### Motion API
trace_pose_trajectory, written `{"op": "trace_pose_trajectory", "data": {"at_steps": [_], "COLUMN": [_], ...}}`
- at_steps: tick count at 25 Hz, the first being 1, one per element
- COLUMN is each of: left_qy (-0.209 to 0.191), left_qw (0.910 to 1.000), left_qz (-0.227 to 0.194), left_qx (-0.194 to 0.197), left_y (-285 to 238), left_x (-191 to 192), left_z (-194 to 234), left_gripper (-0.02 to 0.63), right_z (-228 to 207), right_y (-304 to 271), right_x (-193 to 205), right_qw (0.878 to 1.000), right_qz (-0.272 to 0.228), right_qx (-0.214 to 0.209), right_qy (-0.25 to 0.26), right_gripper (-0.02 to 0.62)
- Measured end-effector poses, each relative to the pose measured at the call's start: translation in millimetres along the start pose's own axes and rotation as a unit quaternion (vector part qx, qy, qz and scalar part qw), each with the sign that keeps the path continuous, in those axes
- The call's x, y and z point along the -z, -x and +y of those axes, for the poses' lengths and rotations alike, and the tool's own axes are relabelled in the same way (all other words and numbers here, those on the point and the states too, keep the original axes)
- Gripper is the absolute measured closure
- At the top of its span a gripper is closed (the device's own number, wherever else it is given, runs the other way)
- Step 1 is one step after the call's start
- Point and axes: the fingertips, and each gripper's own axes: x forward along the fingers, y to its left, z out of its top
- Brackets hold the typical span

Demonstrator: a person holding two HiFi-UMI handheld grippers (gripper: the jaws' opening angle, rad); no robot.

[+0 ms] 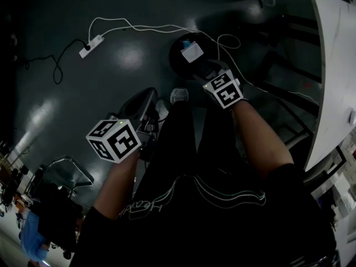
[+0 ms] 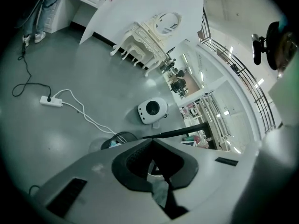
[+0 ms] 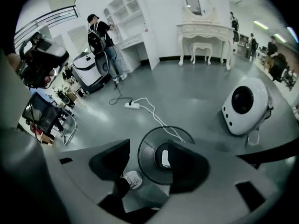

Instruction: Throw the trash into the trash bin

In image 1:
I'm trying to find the person's white shoe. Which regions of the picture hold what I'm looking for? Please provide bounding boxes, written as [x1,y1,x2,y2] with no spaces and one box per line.
[169,87,190,106]
[155,98,170,122]

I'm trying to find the person's right white shoe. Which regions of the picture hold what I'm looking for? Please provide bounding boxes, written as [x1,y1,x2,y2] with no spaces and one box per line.
[169,87,190,106]

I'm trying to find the dark metal frame chair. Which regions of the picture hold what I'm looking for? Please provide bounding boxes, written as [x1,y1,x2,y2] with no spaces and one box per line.
[41,155,95,199]

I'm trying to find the black round trash bin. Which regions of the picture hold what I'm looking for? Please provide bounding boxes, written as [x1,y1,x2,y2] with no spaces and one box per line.
[168,32,224,82]

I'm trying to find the person's right forearm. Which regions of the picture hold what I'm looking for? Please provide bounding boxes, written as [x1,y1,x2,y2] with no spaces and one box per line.
[230,99,295,180]

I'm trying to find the white marble square table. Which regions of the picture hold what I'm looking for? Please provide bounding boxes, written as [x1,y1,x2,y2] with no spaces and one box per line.
[257,0,356,172]

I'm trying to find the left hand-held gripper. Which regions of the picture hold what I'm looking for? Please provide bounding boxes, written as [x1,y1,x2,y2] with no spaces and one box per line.
[85,87,160,164]

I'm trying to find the white power strip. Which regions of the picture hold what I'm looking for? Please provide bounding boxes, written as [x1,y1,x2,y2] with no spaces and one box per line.
[78,36,106,59]

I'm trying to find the black cable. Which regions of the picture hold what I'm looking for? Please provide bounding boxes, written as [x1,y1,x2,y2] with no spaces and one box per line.
[16,38,91,85]

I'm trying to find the person's left white shoe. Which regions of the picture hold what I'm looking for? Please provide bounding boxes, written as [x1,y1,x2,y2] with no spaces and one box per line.
[155,98,170,122]

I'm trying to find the person's black trousers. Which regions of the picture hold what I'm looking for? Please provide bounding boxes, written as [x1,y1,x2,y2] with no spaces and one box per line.
[132,101,253,197]

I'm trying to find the white cable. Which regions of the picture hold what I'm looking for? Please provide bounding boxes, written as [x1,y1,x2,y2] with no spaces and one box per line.
[87,17,319,107]

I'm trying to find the person's black printed t-shirt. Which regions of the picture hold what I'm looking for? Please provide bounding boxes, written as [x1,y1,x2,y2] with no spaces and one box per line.
[69,162,339,267]

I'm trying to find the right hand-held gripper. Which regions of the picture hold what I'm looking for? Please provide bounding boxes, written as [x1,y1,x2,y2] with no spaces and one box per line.
[194,61,245,110]

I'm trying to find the person's left forearm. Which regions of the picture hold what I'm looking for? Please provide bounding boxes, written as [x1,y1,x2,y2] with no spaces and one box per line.
[93,150,142,220]

